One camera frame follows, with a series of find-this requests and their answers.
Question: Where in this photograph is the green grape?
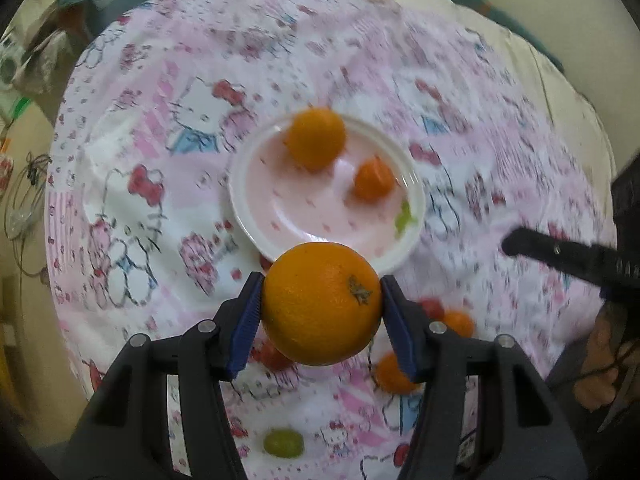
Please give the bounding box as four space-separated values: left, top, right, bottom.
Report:
263 427 305 459

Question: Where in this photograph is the person's right hand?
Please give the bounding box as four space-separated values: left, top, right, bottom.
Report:
572 310 640 413

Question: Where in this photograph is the pink cartoon cat tablecloth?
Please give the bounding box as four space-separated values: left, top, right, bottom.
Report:
44 0 618 480

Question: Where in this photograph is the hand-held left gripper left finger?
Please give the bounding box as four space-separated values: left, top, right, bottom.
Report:
67 271 266 480

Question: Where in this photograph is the large orange with stem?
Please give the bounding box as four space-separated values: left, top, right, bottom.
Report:
261 241 384 367

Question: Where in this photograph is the small tangerine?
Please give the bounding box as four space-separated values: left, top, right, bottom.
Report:
440 310 476 339
353 156 396 202
374 351 423 395

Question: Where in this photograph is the red cherry tomato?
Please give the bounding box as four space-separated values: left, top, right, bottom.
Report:
250 337 296 373
417 297 446 322

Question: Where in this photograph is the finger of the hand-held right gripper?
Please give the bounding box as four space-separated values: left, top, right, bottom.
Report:
501 226 621 291

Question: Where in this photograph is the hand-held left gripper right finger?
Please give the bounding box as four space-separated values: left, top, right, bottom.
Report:
379 275 588 480

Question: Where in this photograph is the large smooth orange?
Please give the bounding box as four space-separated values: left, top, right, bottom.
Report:
285 107 347 172

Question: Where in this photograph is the teal strip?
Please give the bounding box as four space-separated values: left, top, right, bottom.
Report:
432 0 566 73

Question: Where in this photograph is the white pink dotted plate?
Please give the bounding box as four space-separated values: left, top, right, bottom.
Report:
228 112 427 273

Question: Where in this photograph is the white washing machine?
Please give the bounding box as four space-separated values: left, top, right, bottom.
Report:
0 35 31 91

